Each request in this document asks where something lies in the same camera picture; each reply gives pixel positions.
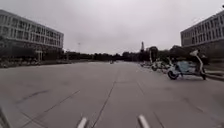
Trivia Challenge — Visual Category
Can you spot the row of dark trees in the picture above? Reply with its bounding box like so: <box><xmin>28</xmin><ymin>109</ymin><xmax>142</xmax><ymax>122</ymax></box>
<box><xmin>63</xmin><ymin>45</ymin><xmax>188</xmax><ymax>63</ymax></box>

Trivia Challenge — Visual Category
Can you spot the grey concrete paved road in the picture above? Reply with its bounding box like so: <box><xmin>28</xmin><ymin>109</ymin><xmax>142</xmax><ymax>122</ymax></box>
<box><xmin>0</xmin><ymin>60</ymin><xmax>224</xmax><ymax>128</ymax></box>

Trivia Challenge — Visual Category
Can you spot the distant tower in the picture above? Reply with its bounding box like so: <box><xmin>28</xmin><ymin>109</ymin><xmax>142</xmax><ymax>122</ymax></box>
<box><xmin>140</xmin><ymin>41</ymin><xmax>146</xmax><ymax>53</ymax></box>

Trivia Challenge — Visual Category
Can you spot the row of parked scooters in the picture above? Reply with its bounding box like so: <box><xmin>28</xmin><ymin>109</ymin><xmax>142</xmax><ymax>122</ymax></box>
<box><xmin>139</xmin><ymin>58</ymin><xmax>174</xmax><ymax>72</ymax></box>

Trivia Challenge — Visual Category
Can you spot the robot's own part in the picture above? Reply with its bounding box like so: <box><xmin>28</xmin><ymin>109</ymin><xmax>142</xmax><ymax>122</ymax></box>
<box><xmin>76</xmin><ymin>116</ymin><xmax>89</xmax><ymax>128</ymax></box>
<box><xmin>137</xmin><ymin>114</ymin><xmax>151</xmax><ymax>128</ymax></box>

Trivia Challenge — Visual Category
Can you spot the pale blue scooter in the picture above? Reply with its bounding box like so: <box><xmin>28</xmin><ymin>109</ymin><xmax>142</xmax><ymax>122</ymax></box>
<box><xmin>166</xmin><ymin>49</ymin><xmax>207</xmax><ymax>81</ymax></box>

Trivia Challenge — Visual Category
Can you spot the large grey office building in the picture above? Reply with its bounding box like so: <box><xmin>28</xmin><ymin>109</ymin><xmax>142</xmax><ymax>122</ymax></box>
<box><xmin>0</xmin><ymin>9</ymin><xmax>65</xmax><ymax>62</ymax></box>

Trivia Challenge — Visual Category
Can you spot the dark hedge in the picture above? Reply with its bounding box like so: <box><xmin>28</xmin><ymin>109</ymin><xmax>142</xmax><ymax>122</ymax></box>
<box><xmin>0</xmin><ymin>46</ymin><xmax>64</xmax><ymax>63</ymax></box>

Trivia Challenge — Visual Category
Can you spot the grey building with window grid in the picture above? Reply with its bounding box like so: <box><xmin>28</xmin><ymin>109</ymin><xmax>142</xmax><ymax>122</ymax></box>
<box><xmin>180</xmin><ymin>9</ymin><xmax>224</xmax><ymax>54</ymax></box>

